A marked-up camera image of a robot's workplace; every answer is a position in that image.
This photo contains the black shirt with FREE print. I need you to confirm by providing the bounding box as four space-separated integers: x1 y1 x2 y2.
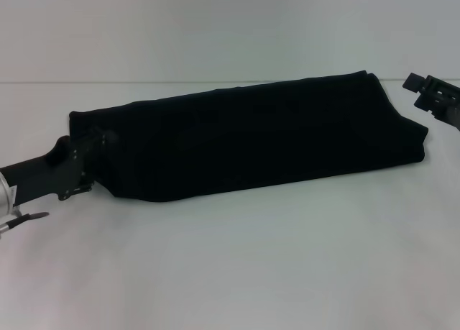
68 70 429 204

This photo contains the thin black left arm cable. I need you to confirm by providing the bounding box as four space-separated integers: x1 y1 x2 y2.
0 210 50 234

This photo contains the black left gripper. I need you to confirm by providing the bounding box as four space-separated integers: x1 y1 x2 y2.
1 127 120 206

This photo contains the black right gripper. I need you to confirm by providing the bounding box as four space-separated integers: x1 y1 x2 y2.
402 72 460 132

